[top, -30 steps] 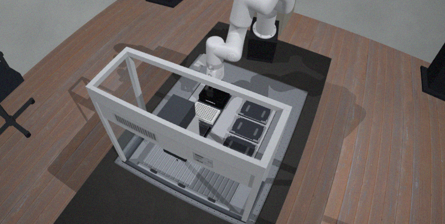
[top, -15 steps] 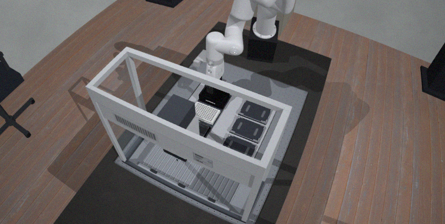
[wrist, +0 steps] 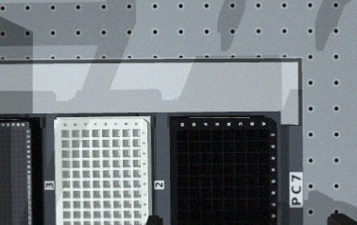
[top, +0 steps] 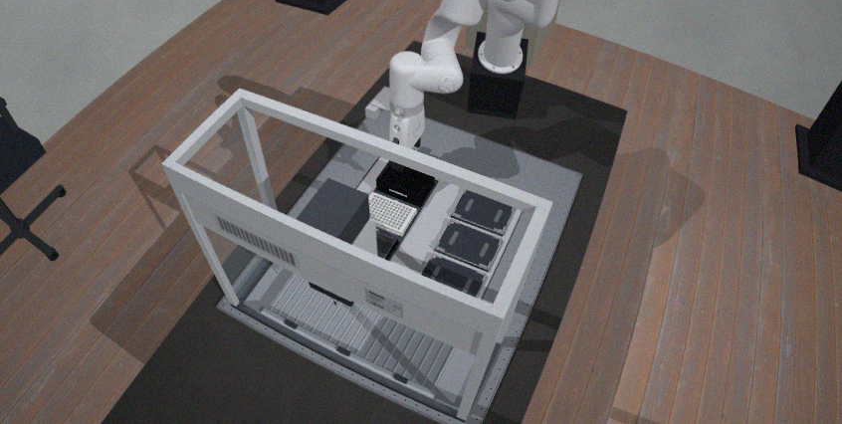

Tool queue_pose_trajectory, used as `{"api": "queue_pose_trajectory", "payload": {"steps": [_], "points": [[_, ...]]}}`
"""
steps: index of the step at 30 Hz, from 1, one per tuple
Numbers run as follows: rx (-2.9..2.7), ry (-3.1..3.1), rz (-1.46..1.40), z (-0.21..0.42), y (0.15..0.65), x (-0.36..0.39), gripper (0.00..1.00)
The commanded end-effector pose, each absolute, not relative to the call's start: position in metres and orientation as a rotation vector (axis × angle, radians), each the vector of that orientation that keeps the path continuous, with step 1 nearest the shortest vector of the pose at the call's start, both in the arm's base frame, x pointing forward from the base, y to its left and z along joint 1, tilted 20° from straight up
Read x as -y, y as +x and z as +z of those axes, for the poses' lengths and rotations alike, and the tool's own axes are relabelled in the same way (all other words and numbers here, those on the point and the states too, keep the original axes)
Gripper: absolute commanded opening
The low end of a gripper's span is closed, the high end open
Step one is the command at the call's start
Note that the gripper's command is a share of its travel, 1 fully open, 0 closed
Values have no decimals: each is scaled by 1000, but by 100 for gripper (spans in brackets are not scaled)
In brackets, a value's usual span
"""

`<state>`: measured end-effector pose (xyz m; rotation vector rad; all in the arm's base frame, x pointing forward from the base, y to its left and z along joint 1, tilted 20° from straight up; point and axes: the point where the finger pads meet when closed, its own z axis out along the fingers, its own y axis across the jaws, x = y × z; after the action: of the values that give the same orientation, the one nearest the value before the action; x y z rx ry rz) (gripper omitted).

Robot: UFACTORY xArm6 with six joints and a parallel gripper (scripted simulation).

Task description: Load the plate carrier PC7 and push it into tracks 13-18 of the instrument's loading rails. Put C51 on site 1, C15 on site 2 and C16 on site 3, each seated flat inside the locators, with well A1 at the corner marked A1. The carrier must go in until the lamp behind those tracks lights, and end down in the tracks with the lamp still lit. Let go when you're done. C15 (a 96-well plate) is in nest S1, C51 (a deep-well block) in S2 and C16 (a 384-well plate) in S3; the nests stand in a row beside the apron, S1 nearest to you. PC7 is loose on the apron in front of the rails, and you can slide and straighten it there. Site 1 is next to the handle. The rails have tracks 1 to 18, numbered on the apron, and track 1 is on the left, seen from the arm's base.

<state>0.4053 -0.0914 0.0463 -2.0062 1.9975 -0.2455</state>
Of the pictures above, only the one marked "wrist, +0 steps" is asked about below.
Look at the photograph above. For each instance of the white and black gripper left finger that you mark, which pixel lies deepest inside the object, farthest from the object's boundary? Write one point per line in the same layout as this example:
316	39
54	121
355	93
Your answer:
154	220

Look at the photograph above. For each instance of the white well plate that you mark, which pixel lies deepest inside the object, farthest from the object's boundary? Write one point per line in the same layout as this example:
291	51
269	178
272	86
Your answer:
126	138

